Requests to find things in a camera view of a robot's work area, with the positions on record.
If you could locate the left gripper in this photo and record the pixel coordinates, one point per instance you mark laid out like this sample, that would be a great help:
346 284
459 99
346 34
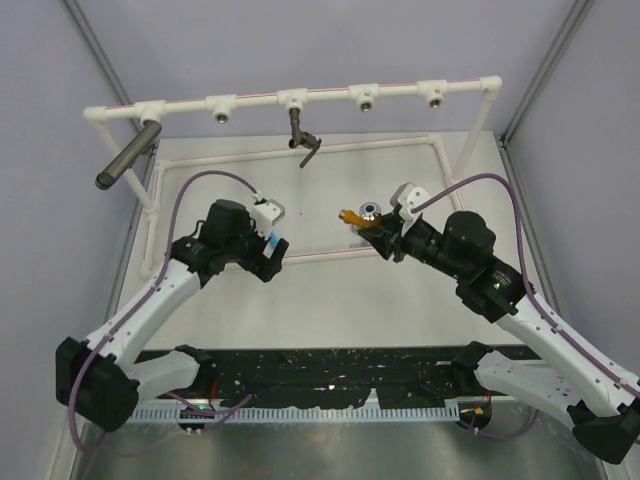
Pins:
262 265

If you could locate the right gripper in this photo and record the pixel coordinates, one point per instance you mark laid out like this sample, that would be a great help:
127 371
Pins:
383 241

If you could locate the orange faucet chrome knob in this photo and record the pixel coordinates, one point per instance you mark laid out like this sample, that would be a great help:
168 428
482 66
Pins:
367 216

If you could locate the white PVC pipe frame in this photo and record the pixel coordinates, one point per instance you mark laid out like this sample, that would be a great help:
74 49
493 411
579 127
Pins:
364 96

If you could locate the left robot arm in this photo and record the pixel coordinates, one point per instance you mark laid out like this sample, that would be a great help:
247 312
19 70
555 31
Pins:
101 377

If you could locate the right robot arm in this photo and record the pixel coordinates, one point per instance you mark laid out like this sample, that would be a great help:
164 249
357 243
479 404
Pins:
597 399

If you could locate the silver metal faucet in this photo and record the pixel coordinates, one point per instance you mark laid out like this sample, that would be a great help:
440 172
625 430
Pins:
360 244

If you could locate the blue plastic faucet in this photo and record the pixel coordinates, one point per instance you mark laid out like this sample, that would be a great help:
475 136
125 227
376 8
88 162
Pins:
271 245

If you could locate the dark grey lever faucet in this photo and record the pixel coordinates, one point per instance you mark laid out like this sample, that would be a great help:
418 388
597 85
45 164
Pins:
300 138

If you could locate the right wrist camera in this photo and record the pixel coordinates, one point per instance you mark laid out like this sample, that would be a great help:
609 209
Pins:
407 197

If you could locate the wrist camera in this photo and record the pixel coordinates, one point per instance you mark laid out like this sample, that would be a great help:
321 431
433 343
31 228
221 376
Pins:
266 214
407 197

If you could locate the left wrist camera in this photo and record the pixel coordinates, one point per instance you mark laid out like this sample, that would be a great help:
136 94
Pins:
266 214

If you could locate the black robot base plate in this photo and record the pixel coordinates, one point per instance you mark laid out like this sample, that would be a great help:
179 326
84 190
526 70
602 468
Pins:
335 378

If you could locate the white slotted cable duct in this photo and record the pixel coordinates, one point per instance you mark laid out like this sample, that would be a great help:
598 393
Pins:
171 412

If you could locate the right aluminium frame post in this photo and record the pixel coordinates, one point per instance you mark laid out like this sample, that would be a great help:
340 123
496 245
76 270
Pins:
558 47

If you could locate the aluminium frame post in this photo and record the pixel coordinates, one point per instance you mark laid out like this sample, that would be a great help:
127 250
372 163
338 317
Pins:
558 47
81 23

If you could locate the left aluminium frame post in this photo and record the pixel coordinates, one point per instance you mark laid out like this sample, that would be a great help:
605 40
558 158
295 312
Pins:
81 23

